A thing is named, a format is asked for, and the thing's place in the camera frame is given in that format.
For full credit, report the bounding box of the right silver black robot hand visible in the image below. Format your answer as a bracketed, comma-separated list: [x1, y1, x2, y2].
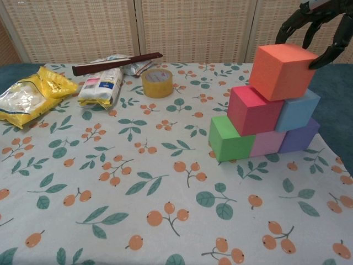
[275, 0, 353, 70]

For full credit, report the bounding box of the orange foam cube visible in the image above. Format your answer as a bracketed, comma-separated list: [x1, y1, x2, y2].
[249, 44, 319, 102]

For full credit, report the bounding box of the light blue foam cube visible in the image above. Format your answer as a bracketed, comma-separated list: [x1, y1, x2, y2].
[275, 89, 321, 133]

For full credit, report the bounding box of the red foam cube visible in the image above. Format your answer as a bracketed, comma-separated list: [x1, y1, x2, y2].
[227, 85, 285, 137]

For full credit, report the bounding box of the purple foam cube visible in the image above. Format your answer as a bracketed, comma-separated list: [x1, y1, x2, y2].
[278, 117, 320, 154]

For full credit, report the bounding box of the pink foam cube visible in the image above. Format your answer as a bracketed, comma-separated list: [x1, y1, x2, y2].
[249, 129, 287, 158]

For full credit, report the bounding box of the green foam cube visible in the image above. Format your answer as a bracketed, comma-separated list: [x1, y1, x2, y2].
[208, 115, 256, 163]

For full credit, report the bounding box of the woven bamboo folding screen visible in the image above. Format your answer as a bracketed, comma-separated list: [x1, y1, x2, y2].
[0, 0, 353, 66]

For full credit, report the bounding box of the clear packing tape roll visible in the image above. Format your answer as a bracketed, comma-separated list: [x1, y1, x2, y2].
[141, 68, 174, 98]

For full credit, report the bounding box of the small crumpled silver packet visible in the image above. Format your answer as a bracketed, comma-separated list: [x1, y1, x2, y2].
[122, 61, 153, 79]

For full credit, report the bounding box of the white packet with green picture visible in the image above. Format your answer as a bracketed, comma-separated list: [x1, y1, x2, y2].
[92, 54, 130, 66]

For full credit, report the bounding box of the dark brown wooden stick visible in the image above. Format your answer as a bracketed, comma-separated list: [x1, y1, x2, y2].
[72, 51, 163, 77]

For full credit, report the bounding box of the white cotton pad pack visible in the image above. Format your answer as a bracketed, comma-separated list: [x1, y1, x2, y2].
[77, 67, 124, 111]

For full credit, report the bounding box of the floral fruit print tablecloth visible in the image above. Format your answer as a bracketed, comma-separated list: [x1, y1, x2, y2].
[0, 62, 353, 265]

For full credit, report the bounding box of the yellow marshmallow bag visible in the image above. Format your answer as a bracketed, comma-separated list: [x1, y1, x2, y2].
[0, 66, 80, 130]

